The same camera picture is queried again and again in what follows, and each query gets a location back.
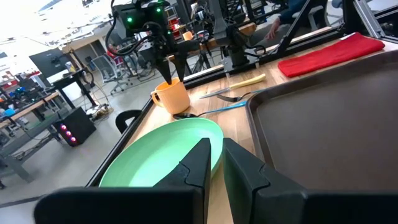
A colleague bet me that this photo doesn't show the orange mug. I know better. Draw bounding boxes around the orange mug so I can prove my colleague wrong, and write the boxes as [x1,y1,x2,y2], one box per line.
[150,77,191,115]

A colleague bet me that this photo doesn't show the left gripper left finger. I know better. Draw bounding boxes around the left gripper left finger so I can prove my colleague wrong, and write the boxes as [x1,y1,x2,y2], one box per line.
[33,138,212,224]

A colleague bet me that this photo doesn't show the green plate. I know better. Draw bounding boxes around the green plate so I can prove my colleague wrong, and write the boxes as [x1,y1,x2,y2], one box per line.
[98,117,224,188]

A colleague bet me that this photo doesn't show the person's hand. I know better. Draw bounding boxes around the person's hand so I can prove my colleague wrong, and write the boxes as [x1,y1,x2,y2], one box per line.
[266,18,282,40]

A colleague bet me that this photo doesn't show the black spoon blue handle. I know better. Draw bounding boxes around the black spoon blue handle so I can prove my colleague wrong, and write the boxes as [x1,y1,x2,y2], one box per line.
[172,100,248,121]

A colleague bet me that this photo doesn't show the brown plastic tray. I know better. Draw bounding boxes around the brown plastic tray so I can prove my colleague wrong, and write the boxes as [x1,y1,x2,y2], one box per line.
[245,49,398,192]

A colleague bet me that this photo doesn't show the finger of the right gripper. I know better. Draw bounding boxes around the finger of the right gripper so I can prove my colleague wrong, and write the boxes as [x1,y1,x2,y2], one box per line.
[172,46,190,83]
[154,55,173,85]

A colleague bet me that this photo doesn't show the black monitor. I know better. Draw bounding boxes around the black monitor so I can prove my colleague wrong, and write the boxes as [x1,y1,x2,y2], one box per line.
[29,48,74,78]

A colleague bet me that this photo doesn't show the fork blue handle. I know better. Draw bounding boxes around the fork blue handle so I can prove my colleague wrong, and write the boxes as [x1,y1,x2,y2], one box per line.
[216,88,265,103]

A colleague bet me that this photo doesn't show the black frame handle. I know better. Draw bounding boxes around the black frame handle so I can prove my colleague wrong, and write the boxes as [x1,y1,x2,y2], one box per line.
[115,109,142,134]

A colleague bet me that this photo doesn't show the computer tower pink lights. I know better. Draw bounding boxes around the computer tower pink lights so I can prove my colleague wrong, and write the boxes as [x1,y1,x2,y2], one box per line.
[52,107,97,147]

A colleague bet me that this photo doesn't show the knife yellow handle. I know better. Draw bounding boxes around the knife yellow handle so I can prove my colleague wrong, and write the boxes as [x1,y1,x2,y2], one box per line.
[199,73,267,100]

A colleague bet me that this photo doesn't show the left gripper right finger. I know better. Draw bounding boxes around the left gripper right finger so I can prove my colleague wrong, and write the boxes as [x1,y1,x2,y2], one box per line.
[222,138,398,224]

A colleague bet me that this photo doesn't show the black monitor desk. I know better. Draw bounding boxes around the black monitor desk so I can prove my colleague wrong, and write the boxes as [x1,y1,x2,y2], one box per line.
[52,68,98,110]

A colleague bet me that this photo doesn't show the grey office chair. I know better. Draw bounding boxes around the grey office chair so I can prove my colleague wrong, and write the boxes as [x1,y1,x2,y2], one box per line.
[91,55,133,96]

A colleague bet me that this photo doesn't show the red cloth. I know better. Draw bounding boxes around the red cloth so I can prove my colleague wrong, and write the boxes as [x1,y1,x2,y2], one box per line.
[277,32,386,78]

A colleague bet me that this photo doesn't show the person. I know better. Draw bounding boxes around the person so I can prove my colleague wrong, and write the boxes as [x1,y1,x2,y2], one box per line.
[266,0,312,40]

